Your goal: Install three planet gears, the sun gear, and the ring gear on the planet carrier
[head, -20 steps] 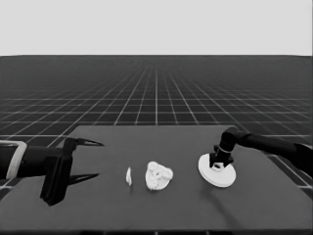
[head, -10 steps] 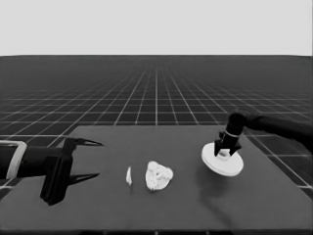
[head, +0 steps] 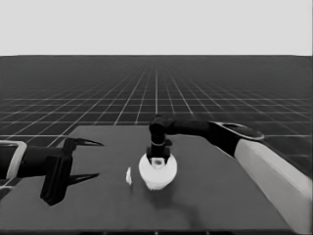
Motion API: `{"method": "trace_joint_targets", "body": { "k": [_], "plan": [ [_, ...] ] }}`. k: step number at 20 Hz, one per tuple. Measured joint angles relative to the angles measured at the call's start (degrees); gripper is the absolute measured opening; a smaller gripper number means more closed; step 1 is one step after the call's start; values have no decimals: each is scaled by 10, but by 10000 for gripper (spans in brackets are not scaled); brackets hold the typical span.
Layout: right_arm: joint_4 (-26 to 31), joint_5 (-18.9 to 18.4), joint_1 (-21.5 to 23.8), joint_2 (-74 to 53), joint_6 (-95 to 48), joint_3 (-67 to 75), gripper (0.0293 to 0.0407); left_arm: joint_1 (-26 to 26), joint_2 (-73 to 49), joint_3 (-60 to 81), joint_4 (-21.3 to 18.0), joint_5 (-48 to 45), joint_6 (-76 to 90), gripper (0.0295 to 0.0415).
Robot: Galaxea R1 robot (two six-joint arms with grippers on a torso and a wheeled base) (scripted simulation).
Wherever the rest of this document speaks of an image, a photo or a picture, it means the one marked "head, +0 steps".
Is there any large thick white disc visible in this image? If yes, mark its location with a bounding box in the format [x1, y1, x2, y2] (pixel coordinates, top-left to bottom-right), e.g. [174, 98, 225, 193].
[138, 152, 179, 189]

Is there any small white T-shaped piece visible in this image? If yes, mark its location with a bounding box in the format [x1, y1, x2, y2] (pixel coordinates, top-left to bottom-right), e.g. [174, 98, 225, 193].
[125, 166, 133, 187]

